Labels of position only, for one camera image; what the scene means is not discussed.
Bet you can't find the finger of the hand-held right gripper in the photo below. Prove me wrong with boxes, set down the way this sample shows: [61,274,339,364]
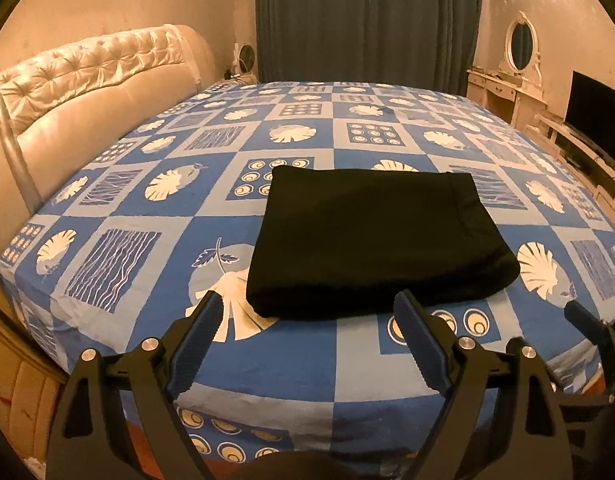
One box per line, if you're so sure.
[564,300,615,397]

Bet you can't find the beige padded bed base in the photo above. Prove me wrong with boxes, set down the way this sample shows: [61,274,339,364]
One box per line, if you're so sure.
[0,305,68,466]

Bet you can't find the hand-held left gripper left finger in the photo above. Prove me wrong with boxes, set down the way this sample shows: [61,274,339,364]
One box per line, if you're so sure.
[46,290,224,480]

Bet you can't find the black flat television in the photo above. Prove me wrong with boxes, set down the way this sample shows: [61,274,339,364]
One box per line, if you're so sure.
[565,71,615,157]

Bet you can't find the cream ornate dressing table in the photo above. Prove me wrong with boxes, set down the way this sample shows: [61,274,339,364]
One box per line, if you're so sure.
[466,67,548,126]

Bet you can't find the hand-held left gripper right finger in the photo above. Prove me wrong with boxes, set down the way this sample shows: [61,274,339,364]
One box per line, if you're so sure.
[393,290,573,480]

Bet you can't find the cream tufted bed headboard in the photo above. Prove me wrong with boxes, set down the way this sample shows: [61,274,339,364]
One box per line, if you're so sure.
[0,24,223,261]

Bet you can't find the oval white-framed mirror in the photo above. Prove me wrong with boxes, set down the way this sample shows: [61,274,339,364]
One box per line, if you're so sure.
[504,11,541,74]

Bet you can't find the dark green curtain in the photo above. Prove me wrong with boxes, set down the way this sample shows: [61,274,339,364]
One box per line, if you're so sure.
[254,0,483,96]

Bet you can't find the blue patterned bedsheet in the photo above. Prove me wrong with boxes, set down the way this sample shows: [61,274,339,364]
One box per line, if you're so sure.
[0,80,615,466]

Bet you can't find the small round desk fan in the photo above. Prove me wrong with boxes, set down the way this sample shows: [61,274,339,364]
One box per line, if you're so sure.
[236,43,259,79]

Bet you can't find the cream television stand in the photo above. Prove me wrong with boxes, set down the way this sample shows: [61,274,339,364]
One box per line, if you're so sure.
[535,112,615,221]

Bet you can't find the black pants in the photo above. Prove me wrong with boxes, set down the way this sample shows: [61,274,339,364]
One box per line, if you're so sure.
[246,165,521,322]

